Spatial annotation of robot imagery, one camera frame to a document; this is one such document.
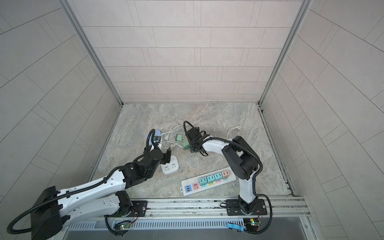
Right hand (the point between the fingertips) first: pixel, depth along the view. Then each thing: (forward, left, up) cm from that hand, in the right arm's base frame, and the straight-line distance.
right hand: (196, 147), depth 96 cm
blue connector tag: (-42, -16, +4) cm, 45 cm away
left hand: (-7, +15, +16) cm, 23 cm away
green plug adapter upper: (+5, +11, +5) cm, 13 cm away
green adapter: (-1, +6, +5) cm, 8 cm away
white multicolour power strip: (-24, +1, +4) cm, 24 cm away
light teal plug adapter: (-22, -11, +8) cm, 26 cm away
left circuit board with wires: (-39, +32, +7) cm, 51 cm away
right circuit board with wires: (-42, -24, 0) cm, 48 cm away
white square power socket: (-14, +13, +5) cm, 20 cm away
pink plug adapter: (-21, -15, +8) cm, 27 cm away
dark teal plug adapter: (-23, -7, +9) cm, 26 cm away
